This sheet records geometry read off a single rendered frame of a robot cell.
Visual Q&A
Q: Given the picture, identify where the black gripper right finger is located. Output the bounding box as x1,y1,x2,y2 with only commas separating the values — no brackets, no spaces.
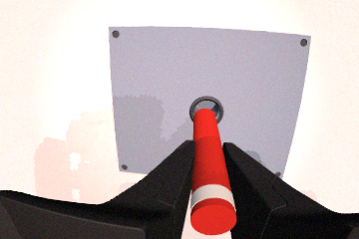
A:
221,141,359,239

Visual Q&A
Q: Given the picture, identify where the red peg with white band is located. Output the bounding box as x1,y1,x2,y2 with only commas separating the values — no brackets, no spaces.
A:
189,108,236,236

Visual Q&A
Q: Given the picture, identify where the grey sloped panel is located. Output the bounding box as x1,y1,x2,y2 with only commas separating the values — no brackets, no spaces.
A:
109,26,311,179

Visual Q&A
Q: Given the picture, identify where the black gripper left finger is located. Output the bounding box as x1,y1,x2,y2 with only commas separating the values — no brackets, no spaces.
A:
0,140,195,239

